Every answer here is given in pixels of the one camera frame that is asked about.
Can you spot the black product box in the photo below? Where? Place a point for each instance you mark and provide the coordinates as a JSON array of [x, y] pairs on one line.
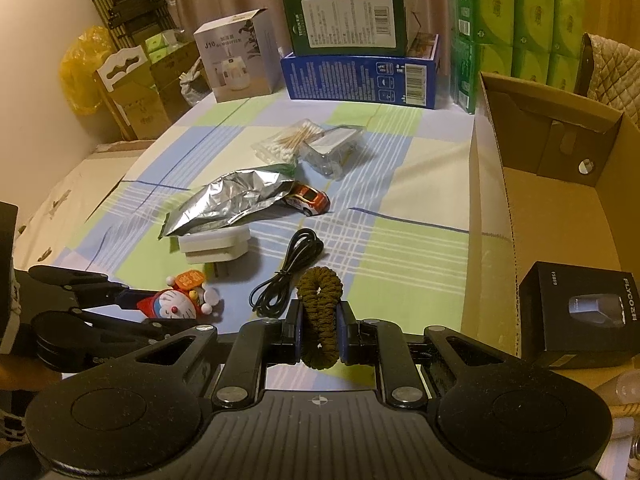
[[560, 310]]

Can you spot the green printed carton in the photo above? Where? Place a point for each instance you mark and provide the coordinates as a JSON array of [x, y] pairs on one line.
[[340, 15]]

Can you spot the brown carton with tissue packs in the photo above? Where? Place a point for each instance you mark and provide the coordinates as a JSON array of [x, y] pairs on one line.
[[172, 67]]

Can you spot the yellow plastic bag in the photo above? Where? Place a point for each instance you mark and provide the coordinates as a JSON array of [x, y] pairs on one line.
[[80, 70]]

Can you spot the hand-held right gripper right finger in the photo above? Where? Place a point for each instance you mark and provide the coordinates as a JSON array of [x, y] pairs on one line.
[[344, 334]]

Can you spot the checked bed sheet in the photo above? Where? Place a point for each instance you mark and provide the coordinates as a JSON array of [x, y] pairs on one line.
[[400, 250]]

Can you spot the cardboard box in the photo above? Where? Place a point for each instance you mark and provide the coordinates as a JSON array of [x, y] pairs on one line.
[[550, 200]]

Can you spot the blue cat figure toy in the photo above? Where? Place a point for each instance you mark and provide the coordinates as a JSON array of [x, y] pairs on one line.
[[167, 304]]

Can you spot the bag of cotton swabs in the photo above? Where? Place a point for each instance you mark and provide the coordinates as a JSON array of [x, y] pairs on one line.
[[287, 142]]

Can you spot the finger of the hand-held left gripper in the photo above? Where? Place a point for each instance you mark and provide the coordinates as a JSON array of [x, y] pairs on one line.
[[85, 285], [110, 332]]

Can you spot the brown braided hair scrunchie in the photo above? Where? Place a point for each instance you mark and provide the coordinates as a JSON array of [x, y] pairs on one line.
[[320, 285]]

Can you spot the grey plastic bag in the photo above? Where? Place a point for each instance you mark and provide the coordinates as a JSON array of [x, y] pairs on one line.
[[192, 85]]

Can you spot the clear plastic box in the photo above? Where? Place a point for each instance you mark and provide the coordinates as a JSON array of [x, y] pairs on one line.
[[332, 147]]

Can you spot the white power adapter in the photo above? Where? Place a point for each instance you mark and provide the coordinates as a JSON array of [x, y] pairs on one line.
[[210, 249]]

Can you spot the beige quilted cloth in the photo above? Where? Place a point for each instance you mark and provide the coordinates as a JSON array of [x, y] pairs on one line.
[[615, 75]]

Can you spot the silver foil bag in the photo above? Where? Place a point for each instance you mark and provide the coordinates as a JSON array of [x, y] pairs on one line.
[[225, 200]]

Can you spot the red yellow toy car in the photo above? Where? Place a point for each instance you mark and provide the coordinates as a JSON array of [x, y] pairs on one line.
[[307, 199]]

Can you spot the folding step ladder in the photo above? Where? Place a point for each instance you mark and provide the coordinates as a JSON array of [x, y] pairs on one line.
[[125, 5]]

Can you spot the bundle of green tissue packs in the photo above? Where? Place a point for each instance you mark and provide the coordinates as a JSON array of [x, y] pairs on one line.
[[500, 20]]

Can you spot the white humidifier carton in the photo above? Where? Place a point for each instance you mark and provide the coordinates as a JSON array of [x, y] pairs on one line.
[[235, 60]]

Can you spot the blue printed carton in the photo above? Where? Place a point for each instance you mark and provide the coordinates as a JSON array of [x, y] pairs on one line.
[[340, 77]]

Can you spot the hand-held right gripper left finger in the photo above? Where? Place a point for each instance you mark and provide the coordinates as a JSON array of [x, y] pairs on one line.
[[295, 332]]

